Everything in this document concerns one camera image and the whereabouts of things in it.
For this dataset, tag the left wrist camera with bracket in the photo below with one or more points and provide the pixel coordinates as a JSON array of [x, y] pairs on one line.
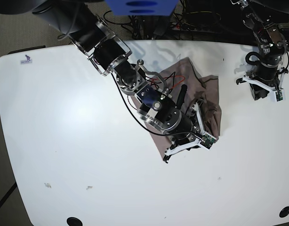
[[277, 96]]

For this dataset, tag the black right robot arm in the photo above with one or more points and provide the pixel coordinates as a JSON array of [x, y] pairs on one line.
[[109, 55]]

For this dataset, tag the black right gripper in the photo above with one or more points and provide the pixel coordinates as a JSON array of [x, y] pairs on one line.
[[187, 128]]

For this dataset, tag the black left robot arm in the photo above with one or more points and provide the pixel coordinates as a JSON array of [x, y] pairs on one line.
[[259, 16]]

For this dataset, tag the blue plastic mount plate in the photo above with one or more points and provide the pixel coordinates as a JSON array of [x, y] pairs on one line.
[[142, 7]]

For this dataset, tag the small purple logo sticker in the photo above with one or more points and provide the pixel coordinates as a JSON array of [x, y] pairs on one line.
[[27, 60]]

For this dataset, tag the mauve T-shirt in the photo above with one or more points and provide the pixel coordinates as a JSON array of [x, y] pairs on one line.
[[179, 83]]

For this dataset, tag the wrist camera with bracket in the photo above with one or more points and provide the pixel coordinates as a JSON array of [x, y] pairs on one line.
[[200, 138], [277, 96]]

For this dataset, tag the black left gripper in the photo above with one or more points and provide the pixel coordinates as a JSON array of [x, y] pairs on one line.
[[263, 79]]

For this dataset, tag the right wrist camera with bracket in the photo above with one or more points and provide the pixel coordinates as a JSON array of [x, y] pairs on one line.
[[200, 138]]

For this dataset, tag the black table cable grommet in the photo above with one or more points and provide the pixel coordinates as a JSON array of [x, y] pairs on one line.
[[284, 212]]

